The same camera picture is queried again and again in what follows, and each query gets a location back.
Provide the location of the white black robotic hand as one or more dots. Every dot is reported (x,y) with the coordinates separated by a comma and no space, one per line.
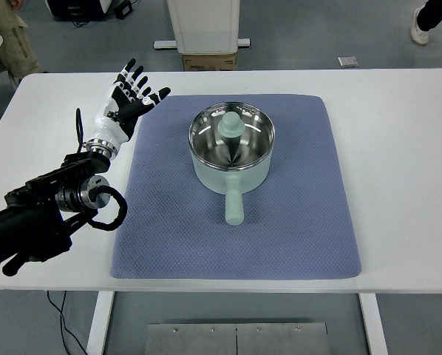
(126,100)

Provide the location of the green pot with glass lid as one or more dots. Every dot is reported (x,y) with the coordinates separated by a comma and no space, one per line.
(231,145)

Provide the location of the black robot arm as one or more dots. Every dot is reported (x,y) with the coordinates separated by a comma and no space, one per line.
(42,215)

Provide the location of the cardboard box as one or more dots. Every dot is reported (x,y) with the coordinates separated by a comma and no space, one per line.
(211,62)

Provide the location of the person in beige clothes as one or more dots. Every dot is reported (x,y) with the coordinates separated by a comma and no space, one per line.
(16,53)

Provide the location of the left white table leg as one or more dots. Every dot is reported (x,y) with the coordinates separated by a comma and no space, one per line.
(100,322)

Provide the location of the white table leg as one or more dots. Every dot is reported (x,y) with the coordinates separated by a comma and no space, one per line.
(100,322)
(373,324)

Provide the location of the blue quilted mat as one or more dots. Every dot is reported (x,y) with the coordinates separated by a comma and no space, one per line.
(297,223)

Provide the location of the metal floor plate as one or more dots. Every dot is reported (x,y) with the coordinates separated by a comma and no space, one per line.
(238,338)

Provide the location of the small grey floor plate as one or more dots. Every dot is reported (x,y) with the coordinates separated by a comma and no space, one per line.
(348,62)

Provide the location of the person leg white shoe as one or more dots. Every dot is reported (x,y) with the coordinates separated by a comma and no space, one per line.
(424,19)

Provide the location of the right white table leg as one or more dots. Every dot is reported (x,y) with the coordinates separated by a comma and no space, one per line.
(373,324)

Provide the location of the white pedestal column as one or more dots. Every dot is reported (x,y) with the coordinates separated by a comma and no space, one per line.
(204,28)

